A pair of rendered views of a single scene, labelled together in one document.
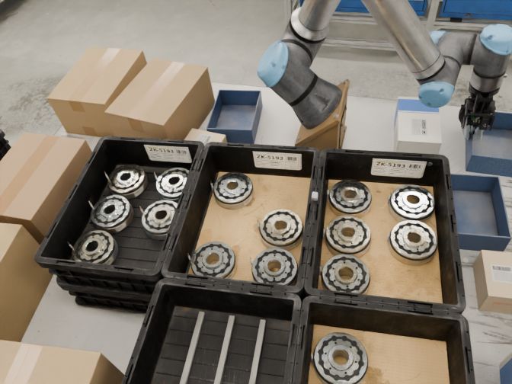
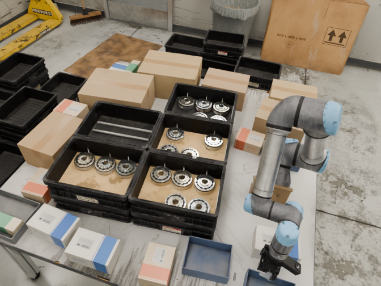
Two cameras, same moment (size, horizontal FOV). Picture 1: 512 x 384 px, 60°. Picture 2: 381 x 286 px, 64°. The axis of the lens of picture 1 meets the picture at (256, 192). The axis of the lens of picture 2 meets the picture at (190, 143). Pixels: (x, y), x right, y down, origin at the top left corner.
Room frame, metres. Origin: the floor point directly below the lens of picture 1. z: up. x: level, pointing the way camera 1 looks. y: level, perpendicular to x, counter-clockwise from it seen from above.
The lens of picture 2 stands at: (0.45, -1.11, 2.05)
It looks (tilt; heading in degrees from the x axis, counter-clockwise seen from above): 46 degrees down; 82
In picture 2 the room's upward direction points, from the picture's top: 4 degrees clockwise
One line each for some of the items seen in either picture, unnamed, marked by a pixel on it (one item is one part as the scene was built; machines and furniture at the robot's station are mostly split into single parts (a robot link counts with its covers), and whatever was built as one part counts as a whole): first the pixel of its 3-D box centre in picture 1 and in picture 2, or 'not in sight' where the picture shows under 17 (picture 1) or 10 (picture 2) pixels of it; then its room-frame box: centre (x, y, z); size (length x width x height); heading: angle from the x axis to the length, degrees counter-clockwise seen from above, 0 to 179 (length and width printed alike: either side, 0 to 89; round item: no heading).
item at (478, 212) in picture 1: (470, 211); (207, 259); (0.64, -0.55, 0.74); 0.20 x 0.15 x 0.07; 163
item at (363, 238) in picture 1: (347, 233); (182, 177); (0.55, -0.19, 0.86); 0.10 x 0.10 x 0.01
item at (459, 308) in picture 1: (382, 220); (179, 181); (0.53, -0.26, 0.92); 0.40 x 0.30 x 0.02; 163
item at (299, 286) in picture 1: (248, 209); (192, 137); (0.62, 0.03, 0.92); 0.40 x 0.30 x 0.02; 163
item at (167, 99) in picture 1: (164, 107); (280, 122); (1.21, 0.26, 0.78); 0.30 x 0.22 x 0.16; 150
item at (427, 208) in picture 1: (412, 200); (198, 207); (0.61, -0.37, 0.86); 0.10 x 0.10 x 0.01
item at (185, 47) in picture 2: not in sight; (186, 57); (0.77, 1.88, 0.31); 0.40 x 0.30 x 0.34; 157
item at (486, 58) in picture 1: (492, 50); (285, 236); (0.88, -0.63, 1.05); 0.09 x 0.08 x 0.11; 57
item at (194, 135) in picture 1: (200, 157); (249, 141); (1.00, 0.16, 0.74); 0.16 x 0.12 x 0.07; 151
